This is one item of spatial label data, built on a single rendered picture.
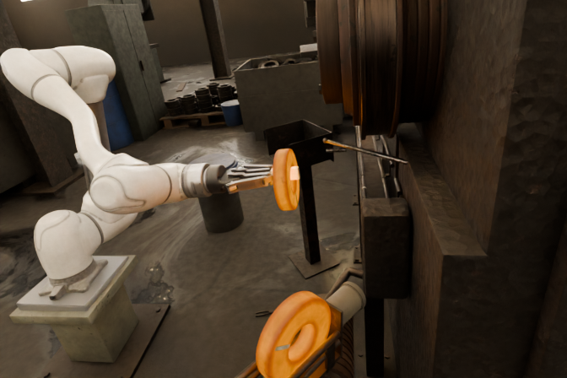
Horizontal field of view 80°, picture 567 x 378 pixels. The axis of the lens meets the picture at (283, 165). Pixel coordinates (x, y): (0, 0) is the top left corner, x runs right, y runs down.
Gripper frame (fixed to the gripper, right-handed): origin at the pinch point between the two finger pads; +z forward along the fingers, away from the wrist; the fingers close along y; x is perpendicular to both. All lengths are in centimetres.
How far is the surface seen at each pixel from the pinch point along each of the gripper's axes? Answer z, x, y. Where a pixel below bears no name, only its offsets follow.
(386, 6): 25.2, 33.9, 5.9
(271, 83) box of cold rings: -62, -24, -248
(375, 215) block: 20.5, -5.5, 11.9
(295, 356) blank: 5.2, -16.9, 36.2
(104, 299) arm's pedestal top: -77, -47, -3
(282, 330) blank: 5.0, -7.5, 38.7
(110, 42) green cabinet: -232, 40, -269
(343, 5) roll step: 17.9, 35.2, -0.5
